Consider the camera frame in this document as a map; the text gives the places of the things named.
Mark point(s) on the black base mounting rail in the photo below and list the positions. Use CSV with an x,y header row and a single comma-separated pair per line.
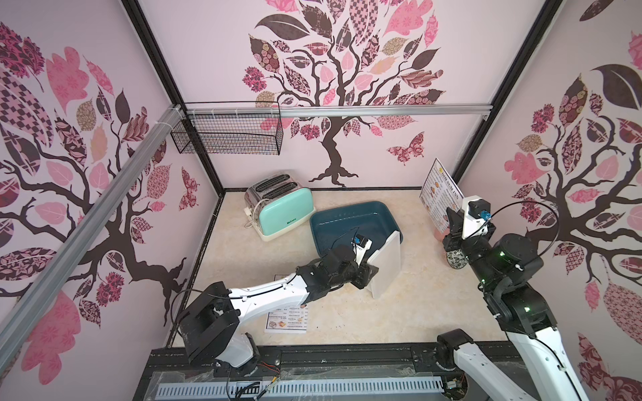
x,y
299,362

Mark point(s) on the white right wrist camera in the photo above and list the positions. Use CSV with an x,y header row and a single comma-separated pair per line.
x,y
476,217

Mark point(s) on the new printed menu sheet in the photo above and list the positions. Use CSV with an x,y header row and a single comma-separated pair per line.
x,y
438,193

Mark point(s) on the aluminium rail wall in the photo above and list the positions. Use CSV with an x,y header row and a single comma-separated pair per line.
x,y
32,306
344,111

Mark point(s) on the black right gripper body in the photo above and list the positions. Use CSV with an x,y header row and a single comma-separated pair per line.
x,y
456,240

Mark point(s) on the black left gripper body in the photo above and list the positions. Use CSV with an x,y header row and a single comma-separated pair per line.
x,y
359,277

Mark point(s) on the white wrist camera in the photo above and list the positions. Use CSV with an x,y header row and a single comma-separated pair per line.
x,y
360,245
476,217

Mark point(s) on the pink plastic cup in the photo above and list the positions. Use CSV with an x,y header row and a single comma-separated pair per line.
x,y
441,234

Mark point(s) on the black wire basket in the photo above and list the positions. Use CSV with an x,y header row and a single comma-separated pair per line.
x,y
230,128

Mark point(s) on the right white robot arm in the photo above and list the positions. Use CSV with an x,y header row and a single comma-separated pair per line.
x,y
503,270

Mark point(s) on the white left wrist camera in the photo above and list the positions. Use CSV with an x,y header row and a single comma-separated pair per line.
x,y
360,245

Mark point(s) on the aluminium rail left wall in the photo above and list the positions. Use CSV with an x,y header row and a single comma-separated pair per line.
x,y
32,306

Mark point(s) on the teal plastic bin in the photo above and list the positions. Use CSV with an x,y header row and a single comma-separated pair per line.
x,y
338,226

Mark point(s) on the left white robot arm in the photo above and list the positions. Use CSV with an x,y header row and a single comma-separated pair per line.
x,y
209,326

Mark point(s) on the old printed menu sheet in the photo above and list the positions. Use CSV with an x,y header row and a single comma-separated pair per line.
x,y
292,320

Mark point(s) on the white acrylic menu holder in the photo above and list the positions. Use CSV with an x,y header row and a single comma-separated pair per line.
x,y
388,261

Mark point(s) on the mint green toaster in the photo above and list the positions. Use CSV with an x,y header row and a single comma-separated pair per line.
x,y
277,205

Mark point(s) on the white slotted cable duct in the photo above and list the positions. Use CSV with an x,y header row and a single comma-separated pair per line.
x,y
315,389

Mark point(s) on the aluminium rail back wall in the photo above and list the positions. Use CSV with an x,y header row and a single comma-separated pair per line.
x,y
344,111

